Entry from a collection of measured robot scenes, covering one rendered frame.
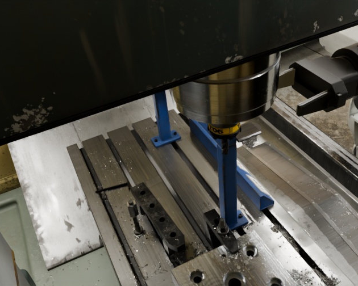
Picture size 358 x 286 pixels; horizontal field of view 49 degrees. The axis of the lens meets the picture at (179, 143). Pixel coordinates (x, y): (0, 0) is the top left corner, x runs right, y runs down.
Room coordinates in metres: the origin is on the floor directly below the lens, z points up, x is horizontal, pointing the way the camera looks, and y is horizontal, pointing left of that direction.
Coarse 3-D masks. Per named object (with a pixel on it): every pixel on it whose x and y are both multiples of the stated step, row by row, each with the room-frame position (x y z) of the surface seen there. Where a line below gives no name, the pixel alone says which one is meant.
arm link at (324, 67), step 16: (352, 48) 0.59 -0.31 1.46; (304, 64) 0.59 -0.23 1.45; (320, 64) 0.58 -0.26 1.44; (336, 64) 0.58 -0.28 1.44; (352, 64) 0.57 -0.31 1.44; (304, 80) 0.58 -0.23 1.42; (320, 80) 0.54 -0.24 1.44; (336, 80) 0.53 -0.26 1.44; (352, 80) 0.53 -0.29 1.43; (304, 96) 0.57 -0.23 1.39; (336, 96) 0.50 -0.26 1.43; (352, 96) 0.54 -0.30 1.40
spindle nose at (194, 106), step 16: (256, 64) 0.42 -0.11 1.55; (272, 64) 0.44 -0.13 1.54; (208, 80) 0.43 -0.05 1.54; (224, 80) 0.42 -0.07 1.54; (240, 80) 0.42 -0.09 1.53; (256, 80) 0.42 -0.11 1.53; (272, 80) 0.44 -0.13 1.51; (176, 96) 0.46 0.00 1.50; (192, 96) 0.44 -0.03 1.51; (208, 96) 0.42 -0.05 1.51; (224, 96) 0.42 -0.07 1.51; (240, 96) 0.42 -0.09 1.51; (256, 96) 0.42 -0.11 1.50; (272, 96) 0.44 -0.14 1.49; (192, 112) 0.44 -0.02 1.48; (208, 112) 0.42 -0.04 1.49; (224, 112) 0.42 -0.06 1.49; (240, 112) 0.42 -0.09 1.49; (256, 112) 0.43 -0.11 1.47
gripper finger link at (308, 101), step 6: (318, 96) 0.51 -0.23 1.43; (324, 96) 0.51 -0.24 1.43; (330, 96) 0.51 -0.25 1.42; (306, 102) 0.50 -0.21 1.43; (312, 102) 0.50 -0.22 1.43; (318, 102) 0.50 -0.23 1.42; (324, 102) 0.51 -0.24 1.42; (330, 102) 0.50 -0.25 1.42; (300, 108) 0.49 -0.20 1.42; (306, 108) 0.49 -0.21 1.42; (312, 108) 0.50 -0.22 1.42; (318, 108) 0.50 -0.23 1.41; (324, 108) 0.51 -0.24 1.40; (300, 114) 0.49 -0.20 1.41; (306, 114) 0.50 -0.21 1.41
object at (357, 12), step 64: (0, 0) 0.29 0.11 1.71; (64, 0) 0.31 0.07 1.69; (128, 0) 0.33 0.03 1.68; (192, 0) 0.35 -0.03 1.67; (256, 0) 0.37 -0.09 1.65; (320, 0) 0.40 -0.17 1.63; (0, 64) 0.29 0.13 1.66; (64, 64) 0.30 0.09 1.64; (128, 64) 0.32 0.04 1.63; (192, 64) 0.34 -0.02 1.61; (0, 128) 0.28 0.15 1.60
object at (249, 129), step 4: (240, 124) 0.74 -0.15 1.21; (244, 124) 0.73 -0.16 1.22; (248, 124) 0.73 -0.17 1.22; (252, 124) 0.73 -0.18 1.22; (256, 124) 0.73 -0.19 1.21; (244, 128) 0.72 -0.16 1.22; (248, 128) 0.72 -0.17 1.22; (252, 128) 0.71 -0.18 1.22; (256, 128) 0.71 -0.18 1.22; (260, 128) 0.71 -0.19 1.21; (240, 132) 0.71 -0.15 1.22; (244, 132) 0.70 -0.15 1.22; (248, 132) 0.70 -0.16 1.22; (252, 132) 0.70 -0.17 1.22; (256, 132) 0.70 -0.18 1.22; (260, 132) 0.70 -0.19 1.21; (236, 136) 0.69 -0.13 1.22; (240, 136) 0.69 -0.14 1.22; (244, 136) 0.69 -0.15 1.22; (248, 136) 0.69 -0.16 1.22; (252, 136) 0.69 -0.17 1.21; (236, 140) 0.69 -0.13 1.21; (240, 140) 0.68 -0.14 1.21; (244, 140) 0.68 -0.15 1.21
